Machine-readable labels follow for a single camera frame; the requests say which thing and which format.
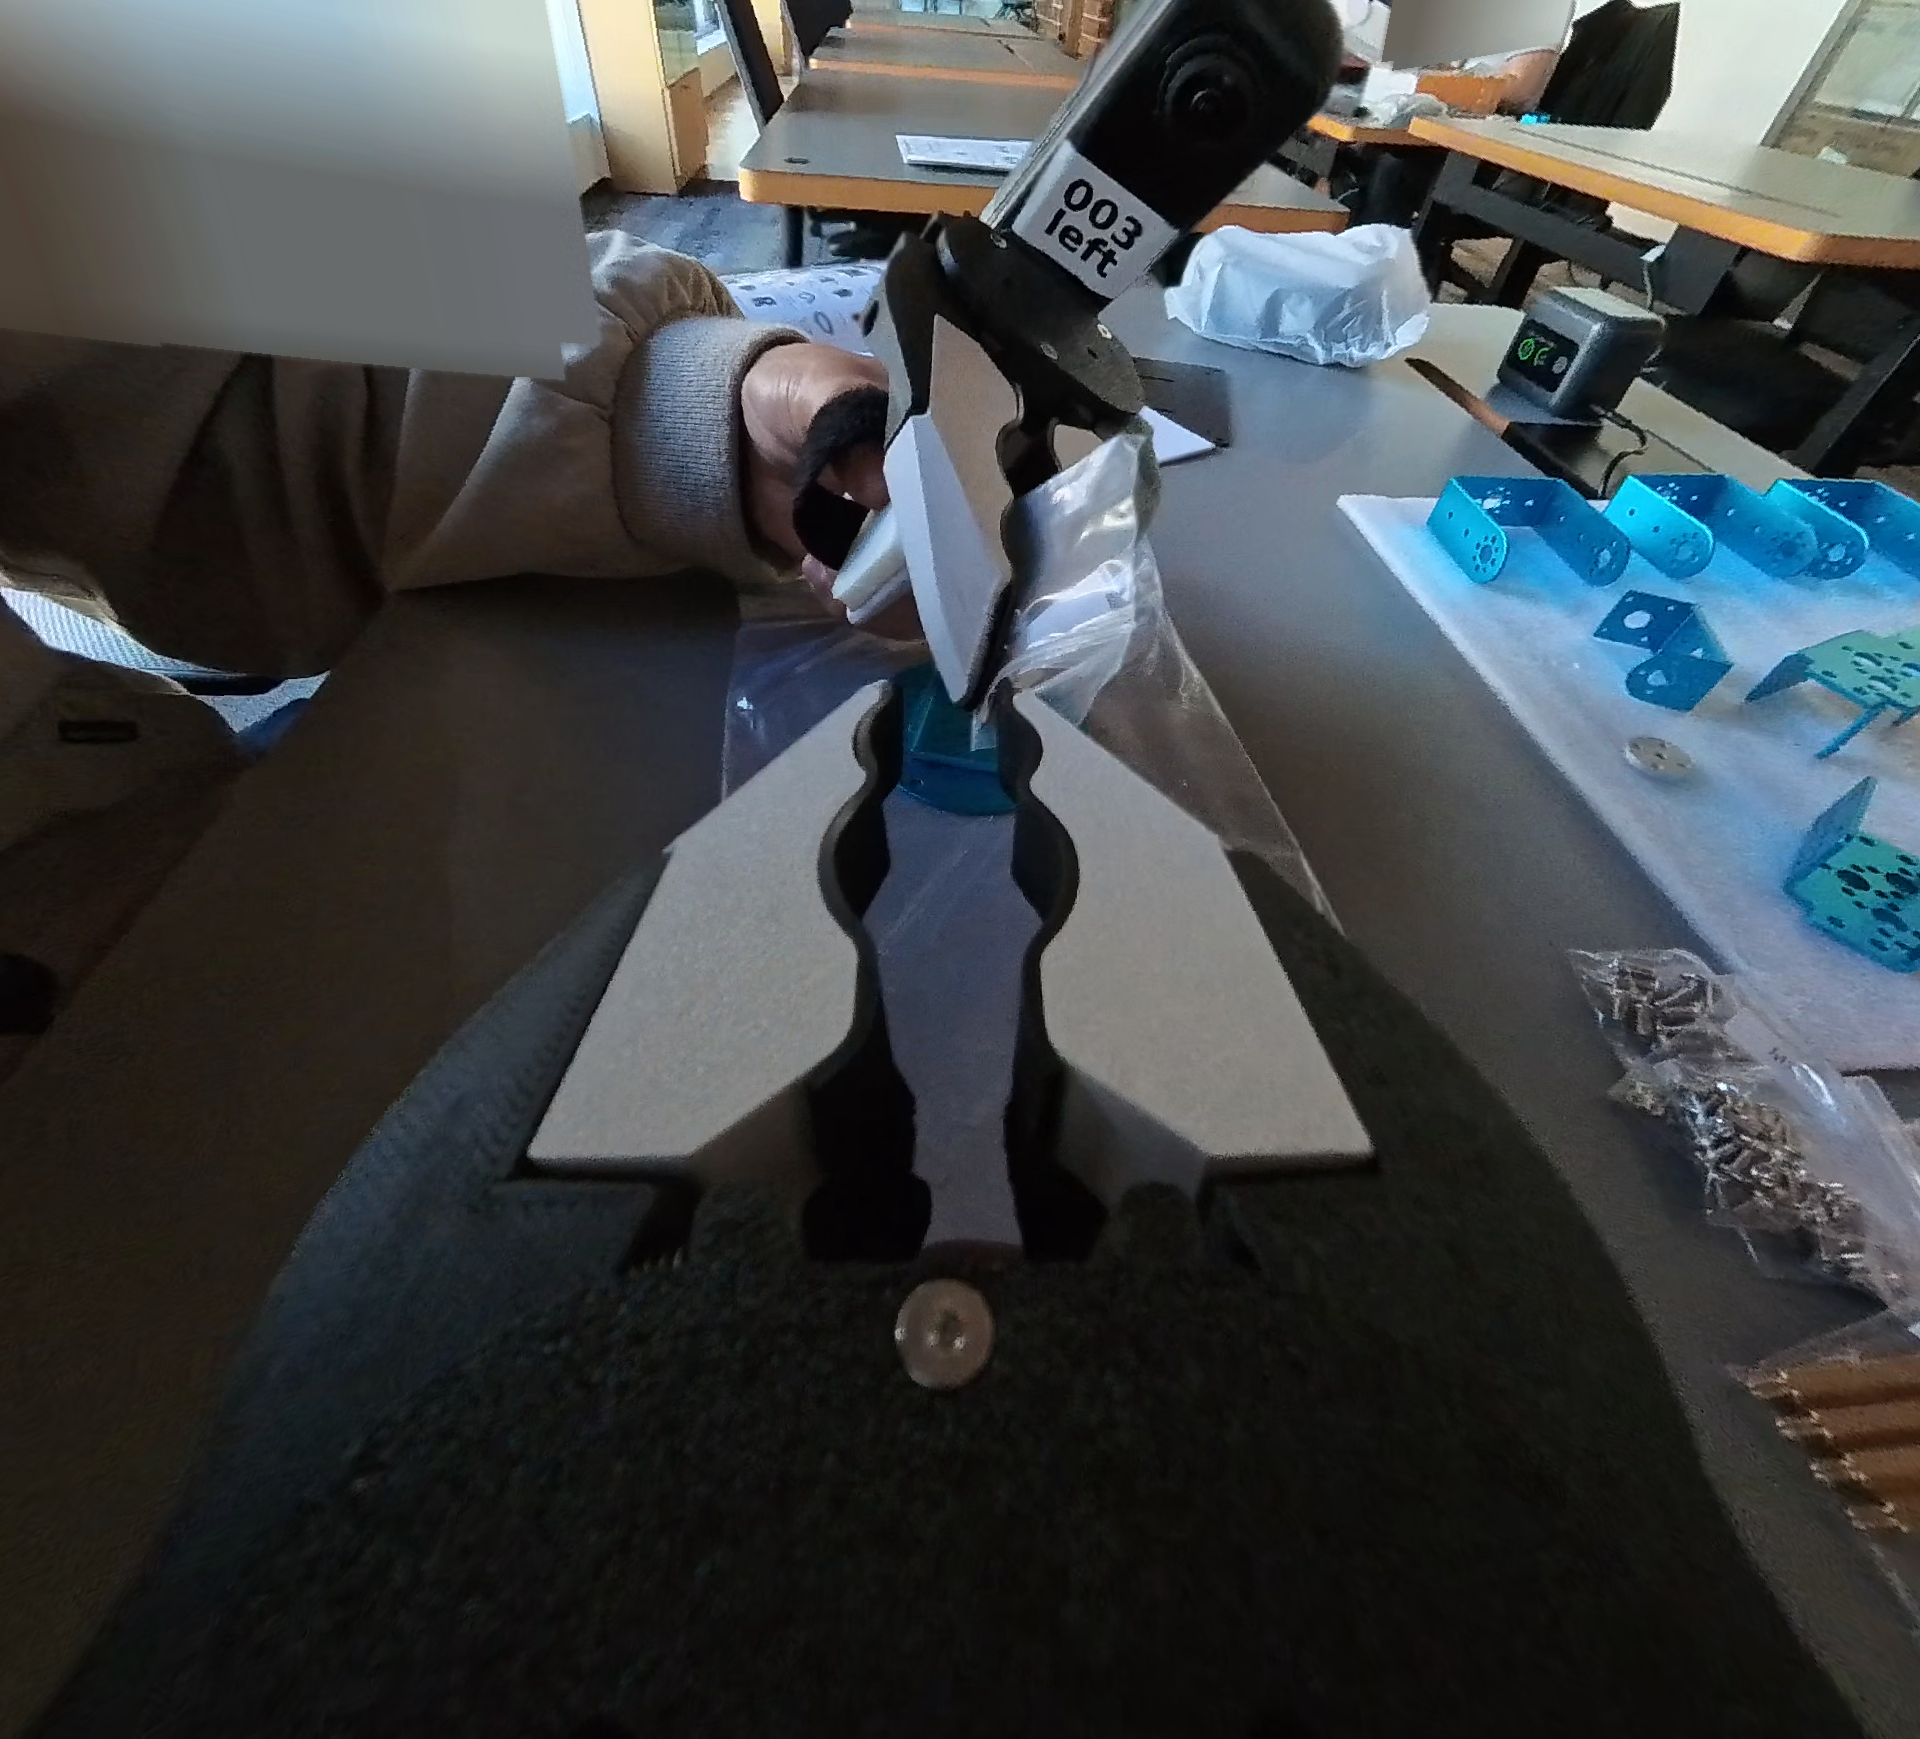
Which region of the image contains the person's beige jacket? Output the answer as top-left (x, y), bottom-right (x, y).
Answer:
top-left (0, 576), bottom-right (334, 1065)

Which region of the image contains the orange-edged grey desk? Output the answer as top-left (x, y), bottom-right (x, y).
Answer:
top-left (739, 61), bottom-right (1353, 266)
top-left (1407, 111), bottom-right (1920, 466)

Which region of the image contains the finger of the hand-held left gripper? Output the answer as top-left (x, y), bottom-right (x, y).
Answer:
top-left (880, 314), bottom-right (1028, 710)

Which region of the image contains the printed instruction sheet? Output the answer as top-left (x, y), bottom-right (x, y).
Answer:
top-left (717, 258), bottom-right (1235, 468)

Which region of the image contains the blue perforated U bracket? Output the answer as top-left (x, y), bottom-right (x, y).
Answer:
top-left (1783, 775), bottom-right (1920, 975)

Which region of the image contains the black power cable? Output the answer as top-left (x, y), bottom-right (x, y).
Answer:
top-left (1559, 407), bottom-right (1667, 497)

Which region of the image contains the blue round base plate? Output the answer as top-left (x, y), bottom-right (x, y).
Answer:
top-left (897, 673), bottom-right (1025, 822)

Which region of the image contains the white foam sheet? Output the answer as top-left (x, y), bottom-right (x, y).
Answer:
top-left (1335, 491), bottom-right (1920, 1074)

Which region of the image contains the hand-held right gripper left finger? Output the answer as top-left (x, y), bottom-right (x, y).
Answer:
top-left (526, 677), bottom-right (941, 1269)

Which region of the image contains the grey portable power station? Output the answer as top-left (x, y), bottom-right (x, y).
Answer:
top-left (1495, 284), bottom-right (1670, 424)

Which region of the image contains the large clear plastic bag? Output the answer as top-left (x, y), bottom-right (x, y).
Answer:
top-left (725, 539), bottom-right (1348, 1261)

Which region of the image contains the person's left hand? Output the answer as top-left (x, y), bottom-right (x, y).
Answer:
top-left (740, 332), bottom-right (936, 642)

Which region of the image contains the black jacket on chair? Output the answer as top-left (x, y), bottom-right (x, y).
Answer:
top-left (1537, 0), bottom-right (1686, 131)

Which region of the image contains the blue square servo bracket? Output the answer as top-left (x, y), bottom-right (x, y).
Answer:
top-left (898, 677), bottom-right (1005, 770)

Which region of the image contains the blue long U bracket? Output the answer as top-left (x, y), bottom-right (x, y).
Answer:
top-left (1426, 473), bottom-right (1634, 589)
top-left (1601, 473), bottom-right (1873, 580)
top-left (1769, 477), bottom-right (1920, 571)

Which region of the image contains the small clear zip bag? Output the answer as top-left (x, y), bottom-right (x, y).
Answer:
top-left (983, 426), bottom-right (1169, 728)

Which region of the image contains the white crumpled foam wrap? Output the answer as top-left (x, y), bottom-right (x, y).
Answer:
top-left (1165, 220), bottom-right (1436, 371)

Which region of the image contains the teal perforated bracket with legs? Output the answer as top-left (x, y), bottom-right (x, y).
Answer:
top-left (1744, 625), bottom-right (1920, 762)

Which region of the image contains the black desk cable hatch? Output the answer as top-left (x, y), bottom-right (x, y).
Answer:
top-left (1116, 357), bottom-right (1235, 451)

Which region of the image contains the bag of brass standoffs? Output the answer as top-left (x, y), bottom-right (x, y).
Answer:
top-left (1727, 1326), bottom-right (1920, 1547)

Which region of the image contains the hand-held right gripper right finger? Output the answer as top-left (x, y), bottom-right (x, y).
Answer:
top-left (992, 690), bottom-right (1375, 1269)

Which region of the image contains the person's left forearm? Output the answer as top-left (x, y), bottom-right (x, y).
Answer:
top-left (0, 226), bottom-right (816, 679)

